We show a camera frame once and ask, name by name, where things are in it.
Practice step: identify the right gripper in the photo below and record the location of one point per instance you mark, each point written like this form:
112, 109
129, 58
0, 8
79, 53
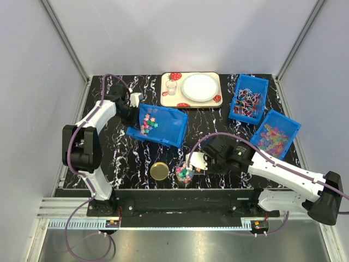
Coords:
208, 158

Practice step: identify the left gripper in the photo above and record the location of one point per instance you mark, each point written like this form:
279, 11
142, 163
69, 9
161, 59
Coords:
134, 121

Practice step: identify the scooped star candies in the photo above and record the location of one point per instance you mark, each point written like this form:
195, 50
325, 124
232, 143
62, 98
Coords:
184, 174

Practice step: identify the blue bin of star candies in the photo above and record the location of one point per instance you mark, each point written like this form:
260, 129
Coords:
166, 126

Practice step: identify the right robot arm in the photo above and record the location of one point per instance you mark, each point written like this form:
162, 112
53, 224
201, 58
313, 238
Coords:
315, 194

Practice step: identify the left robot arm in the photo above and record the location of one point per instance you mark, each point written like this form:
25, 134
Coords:
81, 149

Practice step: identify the blue bin of gummy candies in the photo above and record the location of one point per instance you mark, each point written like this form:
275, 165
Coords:
276, 134

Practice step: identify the clear plastic jar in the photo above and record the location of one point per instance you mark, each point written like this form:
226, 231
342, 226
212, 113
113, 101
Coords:
182, 184

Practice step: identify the strawberry pattern tray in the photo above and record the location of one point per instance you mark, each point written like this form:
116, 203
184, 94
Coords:
179, 100

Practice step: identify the clear drinking glass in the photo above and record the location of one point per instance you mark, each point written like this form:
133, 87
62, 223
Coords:
171, 87

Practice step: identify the gold jar lid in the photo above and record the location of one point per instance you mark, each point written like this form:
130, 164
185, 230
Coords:
159, 171

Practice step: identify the blue bin of lollipops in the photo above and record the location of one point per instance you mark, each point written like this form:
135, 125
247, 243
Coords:
249, 99

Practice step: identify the white plate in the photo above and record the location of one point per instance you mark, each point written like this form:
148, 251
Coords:
200, 87

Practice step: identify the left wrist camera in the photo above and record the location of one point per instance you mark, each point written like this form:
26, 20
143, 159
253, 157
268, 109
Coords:
135, 99

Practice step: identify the aluminium corner post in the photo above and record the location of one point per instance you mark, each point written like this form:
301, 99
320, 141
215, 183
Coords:
317, 8
53, 17

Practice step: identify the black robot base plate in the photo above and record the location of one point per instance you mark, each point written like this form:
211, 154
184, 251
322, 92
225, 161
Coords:
129, 202

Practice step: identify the aluminium front rail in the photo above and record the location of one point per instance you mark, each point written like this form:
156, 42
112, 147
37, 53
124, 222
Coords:
64, 213

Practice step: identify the right aluminium corner post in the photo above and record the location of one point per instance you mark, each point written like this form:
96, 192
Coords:
317, 8

